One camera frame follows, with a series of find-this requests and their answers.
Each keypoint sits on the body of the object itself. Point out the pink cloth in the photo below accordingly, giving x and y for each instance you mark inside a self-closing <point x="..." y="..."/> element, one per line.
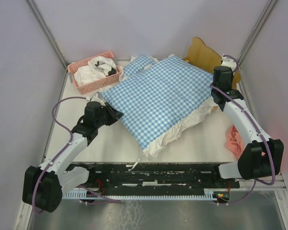
<point x="234" y="142"/>

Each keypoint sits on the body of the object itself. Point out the blue gingham pillow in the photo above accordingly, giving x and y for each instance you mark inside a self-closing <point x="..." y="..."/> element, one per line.
<point x="137" y="65"/>

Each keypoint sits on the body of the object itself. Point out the blue gingham mattress pad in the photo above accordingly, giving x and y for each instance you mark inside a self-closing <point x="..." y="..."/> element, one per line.
<point x="156" y="103"/>

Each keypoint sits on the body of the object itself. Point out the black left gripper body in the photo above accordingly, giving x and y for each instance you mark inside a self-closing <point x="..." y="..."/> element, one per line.
<point x="99" y="122"/>

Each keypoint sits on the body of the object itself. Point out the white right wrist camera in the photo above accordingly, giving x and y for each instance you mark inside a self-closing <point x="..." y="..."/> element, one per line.
<point x="229" y="61"/>

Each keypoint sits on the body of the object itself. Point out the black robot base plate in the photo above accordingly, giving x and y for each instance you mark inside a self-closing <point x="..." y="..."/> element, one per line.
<point x="156" y="178"/>

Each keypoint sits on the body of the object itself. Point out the aluminium frame post right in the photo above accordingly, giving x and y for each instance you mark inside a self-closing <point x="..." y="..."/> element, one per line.
<point x="256" y="30"/>

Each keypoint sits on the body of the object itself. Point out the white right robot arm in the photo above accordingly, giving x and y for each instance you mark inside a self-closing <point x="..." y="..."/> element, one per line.
<point x="262" y="155"/>

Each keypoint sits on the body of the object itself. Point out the white cloth in basket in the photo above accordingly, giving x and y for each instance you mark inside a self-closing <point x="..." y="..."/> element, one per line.
<point x="96" y="69"/>

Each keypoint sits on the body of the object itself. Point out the wooden pet bed frame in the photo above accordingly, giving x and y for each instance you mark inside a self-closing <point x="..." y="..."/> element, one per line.
<point x="205" y="59"/>

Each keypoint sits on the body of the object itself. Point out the aluminium frame post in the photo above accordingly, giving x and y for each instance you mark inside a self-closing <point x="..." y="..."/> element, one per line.
<point x="33" y="7"/>
<point x="256" y="30"/>

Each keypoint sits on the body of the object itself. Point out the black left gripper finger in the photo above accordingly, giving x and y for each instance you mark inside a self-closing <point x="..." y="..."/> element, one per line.
<point x="113" y="112"/>
<point x="110" y="121"/>

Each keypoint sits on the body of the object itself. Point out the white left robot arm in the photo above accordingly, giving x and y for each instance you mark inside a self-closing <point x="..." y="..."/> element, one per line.
<point x="46" y="184"/>

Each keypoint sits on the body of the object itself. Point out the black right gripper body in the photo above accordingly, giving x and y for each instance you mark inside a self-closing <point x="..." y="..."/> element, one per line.
<point x="232" y="77"/>

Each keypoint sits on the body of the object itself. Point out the aluminium frame post left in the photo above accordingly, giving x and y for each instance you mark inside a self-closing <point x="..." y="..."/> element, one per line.
<point x="33" y="7"/>

